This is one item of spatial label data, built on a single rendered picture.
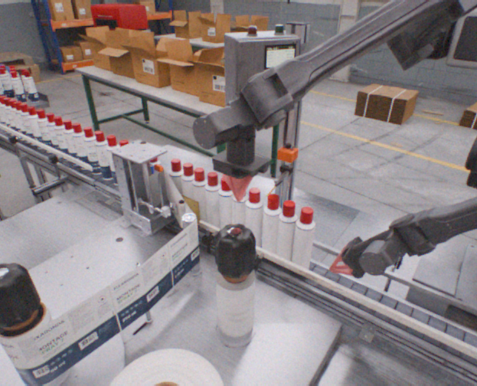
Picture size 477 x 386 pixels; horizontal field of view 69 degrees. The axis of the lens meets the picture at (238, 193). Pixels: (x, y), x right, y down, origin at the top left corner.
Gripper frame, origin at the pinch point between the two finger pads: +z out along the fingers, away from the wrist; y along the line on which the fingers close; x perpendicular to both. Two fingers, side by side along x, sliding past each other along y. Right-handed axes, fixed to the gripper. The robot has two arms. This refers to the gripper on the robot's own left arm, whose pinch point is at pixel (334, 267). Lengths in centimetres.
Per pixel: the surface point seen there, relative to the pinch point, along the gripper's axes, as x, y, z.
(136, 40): -203, -149, 136
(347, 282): 6.3, -2.4, 1.9
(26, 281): -41, 57, 6
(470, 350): 27.1, 4.7, -18.8
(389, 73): -50, -562, 116
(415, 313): 20.0, -2.1, -9.2
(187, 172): -48, 0, 22
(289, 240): -12.8, 1.7, 4.8
